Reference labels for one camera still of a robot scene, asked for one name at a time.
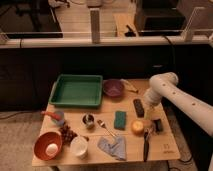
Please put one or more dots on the black tool on back table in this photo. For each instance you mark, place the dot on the black tool on back table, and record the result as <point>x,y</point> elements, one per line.
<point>130,32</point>

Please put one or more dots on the green sponge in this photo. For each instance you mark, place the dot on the green sponge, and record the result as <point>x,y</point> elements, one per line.
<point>120,120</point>

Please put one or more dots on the white egg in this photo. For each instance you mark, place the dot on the white egg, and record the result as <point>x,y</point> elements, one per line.
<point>51,149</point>

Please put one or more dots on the small metal cup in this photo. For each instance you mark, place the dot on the small metal cup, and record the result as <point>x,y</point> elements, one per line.
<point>88,120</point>

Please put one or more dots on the orange bowl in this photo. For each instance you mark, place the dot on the orange bowl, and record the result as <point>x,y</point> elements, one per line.
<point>43,141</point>

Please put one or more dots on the white cup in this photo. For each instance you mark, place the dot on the white cup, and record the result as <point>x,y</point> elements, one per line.
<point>79,147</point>

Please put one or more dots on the bunch of dark grapes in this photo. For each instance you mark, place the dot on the bunch of dark grapes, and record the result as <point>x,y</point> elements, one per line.
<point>67,134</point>

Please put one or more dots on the small dark toy block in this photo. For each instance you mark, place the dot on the small dark toy block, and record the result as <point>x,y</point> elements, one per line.
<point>158,125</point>

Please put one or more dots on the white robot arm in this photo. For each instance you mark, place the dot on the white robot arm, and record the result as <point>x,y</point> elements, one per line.
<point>165,86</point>

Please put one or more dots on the black eraser block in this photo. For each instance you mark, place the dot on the black eraser block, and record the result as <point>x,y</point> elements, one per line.
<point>138,107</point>

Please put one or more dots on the orange carrot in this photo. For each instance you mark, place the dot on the orange carrot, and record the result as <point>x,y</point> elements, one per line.
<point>52,115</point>

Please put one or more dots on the blue cloth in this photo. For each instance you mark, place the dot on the blue cloth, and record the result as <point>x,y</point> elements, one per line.
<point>117,149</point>

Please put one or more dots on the blue cup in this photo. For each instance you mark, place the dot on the blue cup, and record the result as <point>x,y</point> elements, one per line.
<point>62,121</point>

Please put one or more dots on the green plastic tray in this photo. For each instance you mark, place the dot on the green plastic tray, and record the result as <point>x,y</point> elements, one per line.
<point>81,91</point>

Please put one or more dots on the black box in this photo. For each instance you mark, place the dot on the black box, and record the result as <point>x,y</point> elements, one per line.
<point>158,15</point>

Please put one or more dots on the metal fork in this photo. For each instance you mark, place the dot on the metal fork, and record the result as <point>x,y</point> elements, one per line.
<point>103,125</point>

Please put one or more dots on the purple bowl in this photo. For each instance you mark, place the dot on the purple bowl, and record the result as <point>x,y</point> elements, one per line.
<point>113,87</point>

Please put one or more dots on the black handled knife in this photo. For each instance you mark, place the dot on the black handled knife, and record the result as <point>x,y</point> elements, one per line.
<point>147,134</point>

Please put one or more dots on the beige banana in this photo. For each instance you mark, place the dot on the beige banana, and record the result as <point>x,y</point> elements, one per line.
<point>129,86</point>

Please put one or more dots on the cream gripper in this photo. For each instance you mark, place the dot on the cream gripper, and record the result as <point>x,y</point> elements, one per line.
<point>149,110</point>

